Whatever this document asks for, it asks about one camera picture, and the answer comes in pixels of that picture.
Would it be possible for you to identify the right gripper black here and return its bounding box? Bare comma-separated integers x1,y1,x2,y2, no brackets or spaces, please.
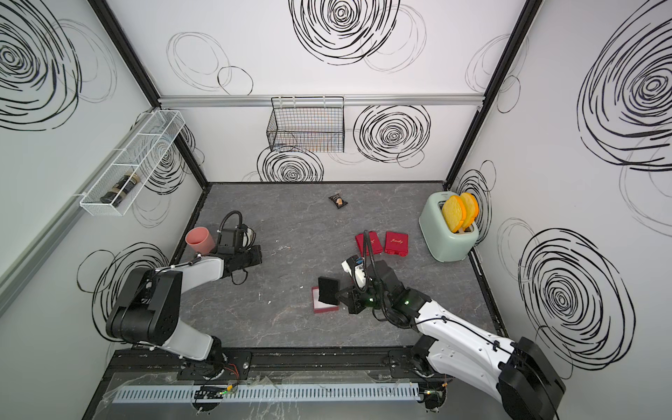
333,281,391,314

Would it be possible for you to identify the red jewelry box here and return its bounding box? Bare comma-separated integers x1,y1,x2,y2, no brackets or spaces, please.
311,287,340,313

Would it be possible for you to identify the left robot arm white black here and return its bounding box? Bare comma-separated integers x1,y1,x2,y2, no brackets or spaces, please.
105,210,263,365

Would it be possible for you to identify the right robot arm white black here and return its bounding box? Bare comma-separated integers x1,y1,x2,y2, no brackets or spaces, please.
336,231,566,419

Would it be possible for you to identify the pink plastic cup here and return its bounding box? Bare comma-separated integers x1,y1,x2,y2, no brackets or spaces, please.
185,227,215,255

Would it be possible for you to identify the small black snack packet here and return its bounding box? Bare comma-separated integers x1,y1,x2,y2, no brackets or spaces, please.
329,194,348,209

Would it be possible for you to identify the mint green toaster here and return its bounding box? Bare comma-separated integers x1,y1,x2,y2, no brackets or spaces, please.
418,192,480,263

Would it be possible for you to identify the yellow toast slice front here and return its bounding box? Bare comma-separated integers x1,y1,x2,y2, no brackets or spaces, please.
442,195,467,233

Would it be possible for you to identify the dark bottle on shelf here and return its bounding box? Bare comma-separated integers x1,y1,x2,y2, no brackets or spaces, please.
100,173,140,208

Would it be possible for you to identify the orange toast slice back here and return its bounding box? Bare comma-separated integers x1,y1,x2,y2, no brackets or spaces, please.
460,192,480,230

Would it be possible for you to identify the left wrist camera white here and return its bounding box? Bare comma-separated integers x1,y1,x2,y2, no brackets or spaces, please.
232,224,257,251

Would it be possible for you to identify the white wire wall shelf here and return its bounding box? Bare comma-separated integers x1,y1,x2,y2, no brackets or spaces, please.
80,110,186,216

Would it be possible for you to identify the black wire wall basket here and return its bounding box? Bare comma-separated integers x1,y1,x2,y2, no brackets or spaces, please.
266,96,346,153

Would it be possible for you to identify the white slotted cable duct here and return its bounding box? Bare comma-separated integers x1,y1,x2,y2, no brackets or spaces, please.
112,383,421,404

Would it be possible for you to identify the black vertical frame post left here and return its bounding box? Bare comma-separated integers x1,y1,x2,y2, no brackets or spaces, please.
87,0,210,191

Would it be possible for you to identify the black vertical frame post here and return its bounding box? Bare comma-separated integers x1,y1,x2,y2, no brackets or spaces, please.
443,0,543,191
87,0,210,191

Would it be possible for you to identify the black vertical frame post right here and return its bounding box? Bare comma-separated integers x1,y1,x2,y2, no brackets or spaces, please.
443,0,543,191

